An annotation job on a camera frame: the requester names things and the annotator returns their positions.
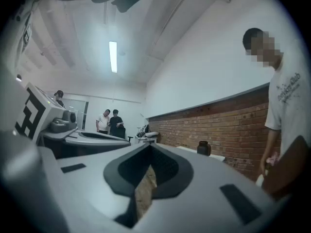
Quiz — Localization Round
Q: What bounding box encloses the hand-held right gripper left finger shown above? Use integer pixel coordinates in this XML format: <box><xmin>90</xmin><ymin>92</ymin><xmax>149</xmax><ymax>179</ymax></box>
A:
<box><xmin>48</xmin><ymin>142</ymin><xmax>152</xmax><ymax>233</ymax></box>

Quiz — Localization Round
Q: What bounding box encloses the long white ceiling light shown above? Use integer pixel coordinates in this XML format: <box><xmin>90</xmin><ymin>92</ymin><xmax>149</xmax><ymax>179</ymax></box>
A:
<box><xmin>108</xmin><ymin>40</ymin><xmax>118</xmax><ymax>74</ymax></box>

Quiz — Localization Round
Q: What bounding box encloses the tangled cable bundle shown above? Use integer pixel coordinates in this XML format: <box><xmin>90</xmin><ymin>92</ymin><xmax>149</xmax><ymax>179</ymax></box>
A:
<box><xmin>136</xmin><ymin>124</ymin><xmax>151</xmax><ymax>138</ymax></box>

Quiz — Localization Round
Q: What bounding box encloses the person's white shirt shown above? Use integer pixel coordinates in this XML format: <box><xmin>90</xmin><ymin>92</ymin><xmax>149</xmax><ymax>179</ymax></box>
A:
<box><xmin>4</xmin><ymin>0</ymin><xmax>63</xmax><ymax>71</ymax></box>

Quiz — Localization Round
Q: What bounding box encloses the white bottle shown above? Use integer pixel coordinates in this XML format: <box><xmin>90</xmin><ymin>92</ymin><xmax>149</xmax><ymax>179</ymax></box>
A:
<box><xmin>255</xmin><ymin>169</ymin><xmax>269</xmax><ymax>187</ymax></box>

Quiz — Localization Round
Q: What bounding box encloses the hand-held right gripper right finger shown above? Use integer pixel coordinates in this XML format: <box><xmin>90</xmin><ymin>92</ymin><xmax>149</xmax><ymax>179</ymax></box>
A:
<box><xmin>136</xmin><ymin>143</ymin><xmax>288</xmax><ymax>233</ymax></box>

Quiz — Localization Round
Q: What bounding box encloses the dark kettle with brown handle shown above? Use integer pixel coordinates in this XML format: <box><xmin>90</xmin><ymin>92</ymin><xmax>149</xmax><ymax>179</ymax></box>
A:
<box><xmin>196</xmin><ymin>140</ymin><xmax>211</xmax><ymax>157</ymax></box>

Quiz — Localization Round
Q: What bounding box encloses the brown rounded board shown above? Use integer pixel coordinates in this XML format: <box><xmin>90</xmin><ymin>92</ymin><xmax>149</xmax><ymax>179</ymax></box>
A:
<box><xmin>261</xmin><ymin>134</ymin><xmax>311</xmax><ymax>201</ymax></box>

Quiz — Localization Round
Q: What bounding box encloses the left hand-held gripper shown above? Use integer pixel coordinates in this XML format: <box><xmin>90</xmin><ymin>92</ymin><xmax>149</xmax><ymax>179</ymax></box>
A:
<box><xmin>14</xmin><ymin>81</ymin><xmax>132</xmax><ymax>160</ymax></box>

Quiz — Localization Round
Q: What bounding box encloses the black office chair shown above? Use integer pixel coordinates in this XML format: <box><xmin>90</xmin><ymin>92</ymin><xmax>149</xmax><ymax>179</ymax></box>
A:
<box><xmin>116</xmin><ymin>126</ymin><xmax>134</xmax><ymax>146</ymax></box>

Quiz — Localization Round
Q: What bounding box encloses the small white side table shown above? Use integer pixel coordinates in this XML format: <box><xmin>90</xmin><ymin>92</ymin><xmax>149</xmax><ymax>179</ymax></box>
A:
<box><xmin>135</xmin><ymin>136</ymin><xmax>160</xmax><ymax>146</ymax></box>

